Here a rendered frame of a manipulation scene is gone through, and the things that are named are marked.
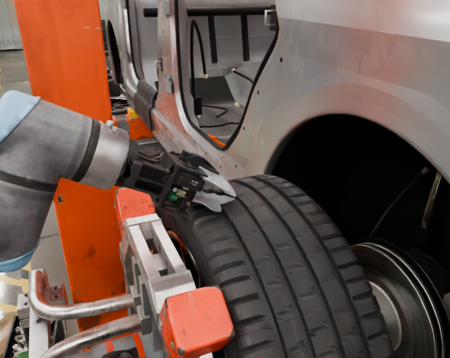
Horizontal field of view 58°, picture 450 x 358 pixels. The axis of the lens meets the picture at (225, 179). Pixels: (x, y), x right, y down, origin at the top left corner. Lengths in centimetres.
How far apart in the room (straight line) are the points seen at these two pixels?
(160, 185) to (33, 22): 50
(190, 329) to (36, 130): 30
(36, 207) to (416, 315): 71
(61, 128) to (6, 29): 1301
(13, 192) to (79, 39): 48
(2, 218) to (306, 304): 41
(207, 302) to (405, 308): 50
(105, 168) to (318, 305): 35
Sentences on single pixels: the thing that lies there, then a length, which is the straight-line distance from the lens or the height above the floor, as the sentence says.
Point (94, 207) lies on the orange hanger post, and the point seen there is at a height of 102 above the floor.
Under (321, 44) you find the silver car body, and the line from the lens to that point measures 82.
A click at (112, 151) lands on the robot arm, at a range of 56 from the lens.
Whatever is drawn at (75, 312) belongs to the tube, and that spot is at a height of 101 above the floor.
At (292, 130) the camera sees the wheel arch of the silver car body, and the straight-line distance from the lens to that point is 94.
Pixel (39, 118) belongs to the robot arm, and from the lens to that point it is 55.
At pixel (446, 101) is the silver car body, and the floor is 138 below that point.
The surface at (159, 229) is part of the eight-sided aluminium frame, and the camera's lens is 75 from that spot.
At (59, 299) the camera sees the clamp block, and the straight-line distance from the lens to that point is 91.
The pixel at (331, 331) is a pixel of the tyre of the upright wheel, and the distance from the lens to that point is 63.
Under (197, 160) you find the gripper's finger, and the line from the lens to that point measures 65.
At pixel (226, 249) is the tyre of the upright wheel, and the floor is 116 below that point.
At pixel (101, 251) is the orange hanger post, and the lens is 113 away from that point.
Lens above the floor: 151
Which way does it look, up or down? 25 degrees down
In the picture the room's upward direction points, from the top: straight up
